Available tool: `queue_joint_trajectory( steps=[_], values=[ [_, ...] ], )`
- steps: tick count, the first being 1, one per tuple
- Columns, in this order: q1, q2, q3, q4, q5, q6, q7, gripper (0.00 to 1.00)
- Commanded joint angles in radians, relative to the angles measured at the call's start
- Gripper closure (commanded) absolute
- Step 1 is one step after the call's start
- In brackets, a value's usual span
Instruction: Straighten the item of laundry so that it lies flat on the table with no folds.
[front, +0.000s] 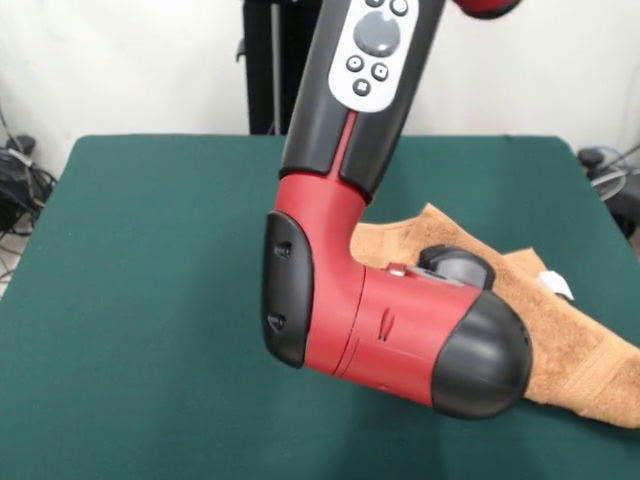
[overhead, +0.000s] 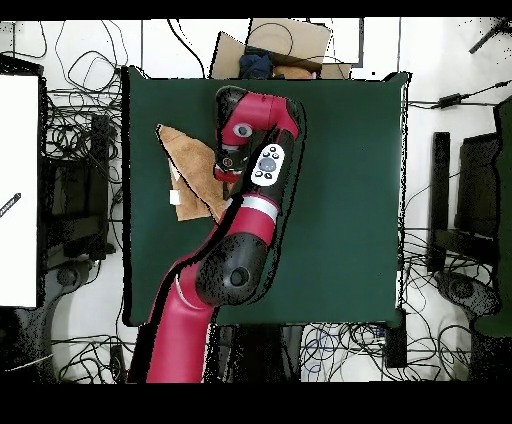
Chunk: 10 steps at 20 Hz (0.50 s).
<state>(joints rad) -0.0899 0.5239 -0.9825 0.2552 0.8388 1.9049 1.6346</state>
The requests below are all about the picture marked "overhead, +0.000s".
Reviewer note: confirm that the dark blue cloth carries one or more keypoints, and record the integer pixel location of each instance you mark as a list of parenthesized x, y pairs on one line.
[(256, 64)]

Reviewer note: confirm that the black upright stand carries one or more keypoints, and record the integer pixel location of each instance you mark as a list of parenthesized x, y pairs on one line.
[(260, 348)]

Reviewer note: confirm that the orange cloth in box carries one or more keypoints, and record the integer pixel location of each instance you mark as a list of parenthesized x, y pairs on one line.
[(292, 72)]

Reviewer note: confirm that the white board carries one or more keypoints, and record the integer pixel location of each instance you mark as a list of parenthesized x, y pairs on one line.
[(18, 192)]

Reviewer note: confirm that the brown cardboard box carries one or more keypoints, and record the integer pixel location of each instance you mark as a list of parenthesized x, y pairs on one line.
[(292, 38)]

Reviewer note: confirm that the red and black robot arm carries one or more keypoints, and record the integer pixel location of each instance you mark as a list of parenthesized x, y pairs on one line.
[(248, 224)]

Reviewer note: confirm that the black power adapter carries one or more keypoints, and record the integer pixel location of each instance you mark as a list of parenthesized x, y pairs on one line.
[(450, 100)]

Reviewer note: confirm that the dark green table cloth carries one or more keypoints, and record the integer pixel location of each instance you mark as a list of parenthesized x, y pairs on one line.
[(340, 200)]

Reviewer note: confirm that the black equipment rack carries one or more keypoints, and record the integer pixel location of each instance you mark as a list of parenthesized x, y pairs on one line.
[(76, 200)]

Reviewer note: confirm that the orange terry towel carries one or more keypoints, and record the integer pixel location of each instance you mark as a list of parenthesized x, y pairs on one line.
[(192, 160)]

